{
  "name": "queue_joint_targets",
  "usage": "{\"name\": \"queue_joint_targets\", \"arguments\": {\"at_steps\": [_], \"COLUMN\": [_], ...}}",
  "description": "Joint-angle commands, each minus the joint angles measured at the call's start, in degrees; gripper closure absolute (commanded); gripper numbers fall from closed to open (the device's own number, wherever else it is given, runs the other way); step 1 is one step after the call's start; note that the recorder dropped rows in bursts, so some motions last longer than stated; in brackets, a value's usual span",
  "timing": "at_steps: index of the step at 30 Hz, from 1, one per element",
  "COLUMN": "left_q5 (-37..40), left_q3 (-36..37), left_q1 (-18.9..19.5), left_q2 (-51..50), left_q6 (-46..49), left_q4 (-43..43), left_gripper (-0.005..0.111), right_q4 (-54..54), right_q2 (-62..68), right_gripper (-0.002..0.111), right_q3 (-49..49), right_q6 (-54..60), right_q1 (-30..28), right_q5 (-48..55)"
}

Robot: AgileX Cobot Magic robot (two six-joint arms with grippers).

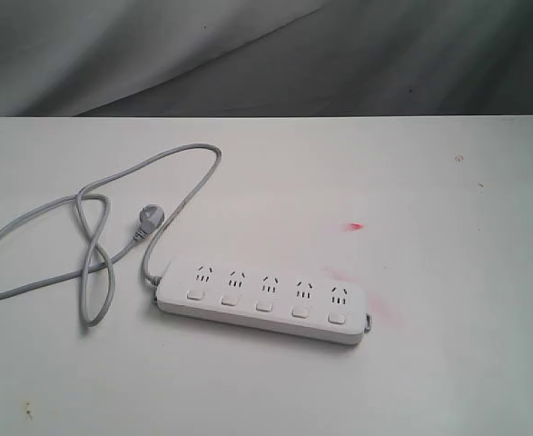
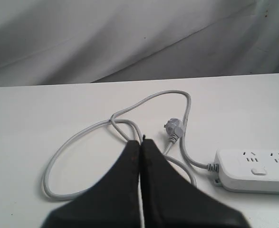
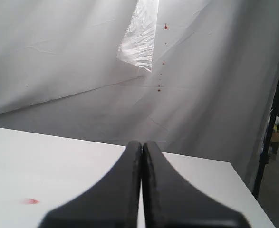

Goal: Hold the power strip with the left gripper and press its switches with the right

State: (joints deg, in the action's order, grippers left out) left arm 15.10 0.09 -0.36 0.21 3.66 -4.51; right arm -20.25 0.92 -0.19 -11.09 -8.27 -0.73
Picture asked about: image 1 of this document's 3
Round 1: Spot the white five-outlet power strip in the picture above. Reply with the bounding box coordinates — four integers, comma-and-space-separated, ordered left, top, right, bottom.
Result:
155, 257, 372, 345

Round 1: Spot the grey backdrop cloth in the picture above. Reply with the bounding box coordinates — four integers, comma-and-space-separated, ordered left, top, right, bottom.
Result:
0, 1, 533, 117

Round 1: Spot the grey power plug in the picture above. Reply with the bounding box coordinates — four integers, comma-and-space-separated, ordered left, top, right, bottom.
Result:
133, 204, 164, 242

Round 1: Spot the grey power cord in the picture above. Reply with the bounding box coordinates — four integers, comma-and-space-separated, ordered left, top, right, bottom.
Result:
0, 144, 224, 331

